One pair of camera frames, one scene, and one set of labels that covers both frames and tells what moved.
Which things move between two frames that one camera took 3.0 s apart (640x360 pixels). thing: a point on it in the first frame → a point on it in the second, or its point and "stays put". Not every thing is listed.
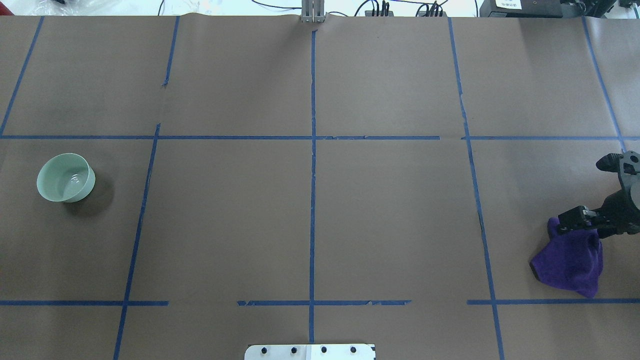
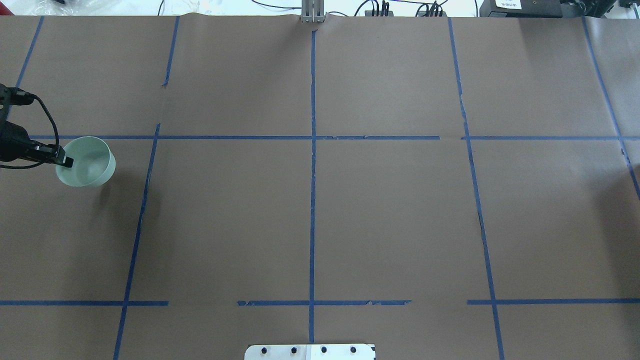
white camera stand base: (311, 352) stays put
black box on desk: (528, 8) stays put
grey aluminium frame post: (313, 11) stays put
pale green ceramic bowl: (66, 178) → (94, 162)
